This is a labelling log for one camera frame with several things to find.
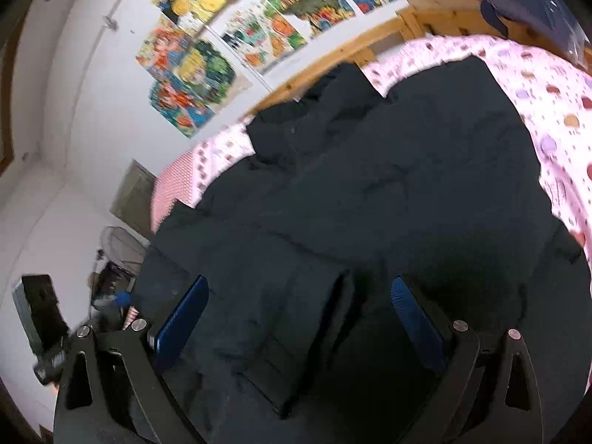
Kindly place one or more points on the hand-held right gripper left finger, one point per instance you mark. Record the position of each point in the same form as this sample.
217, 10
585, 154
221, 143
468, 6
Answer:
180, 319

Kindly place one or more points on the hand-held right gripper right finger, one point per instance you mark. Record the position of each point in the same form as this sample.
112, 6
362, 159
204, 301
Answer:
416, 323

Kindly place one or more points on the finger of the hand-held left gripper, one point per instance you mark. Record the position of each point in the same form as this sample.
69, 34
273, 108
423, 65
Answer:
121, 298

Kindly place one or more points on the large black coat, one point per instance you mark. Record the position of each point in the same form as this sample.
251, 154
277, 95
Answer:
370, 185

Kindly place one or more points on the clear bag of blue clothes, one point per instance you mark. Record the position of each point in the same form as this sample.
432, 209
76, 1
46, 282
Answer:
532, 4

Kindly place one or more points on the dark object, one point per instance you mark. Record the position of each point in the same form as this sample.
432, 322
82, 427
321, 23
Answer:
115, 274

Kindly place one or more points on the standing fan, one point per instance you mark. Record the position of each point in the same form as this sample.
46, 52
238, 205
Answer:
122, 245

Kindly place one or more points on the red striped pillow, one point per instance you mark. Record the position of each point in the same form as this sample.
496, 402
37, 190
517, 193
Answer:
169, 185

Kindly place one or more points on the pink apple print bed sheet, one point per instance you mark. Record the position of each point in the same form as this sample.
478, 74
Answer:
545, 97

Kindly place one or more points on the grey wall panel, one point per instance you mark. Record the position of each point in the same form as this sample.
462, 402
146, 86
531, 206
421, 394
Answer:
132, 196

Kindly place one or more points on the brown wooden frame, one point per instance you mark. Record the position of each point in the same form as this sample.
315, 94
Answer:
5, 115

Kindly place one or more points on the group of cartoon wall posters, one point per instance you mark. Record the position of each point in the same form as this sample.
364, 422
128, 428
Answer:
259, 23

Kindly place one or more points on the wooden bed frame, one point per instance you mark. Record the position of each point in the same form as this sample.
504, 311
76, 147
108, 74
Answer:
444, 9

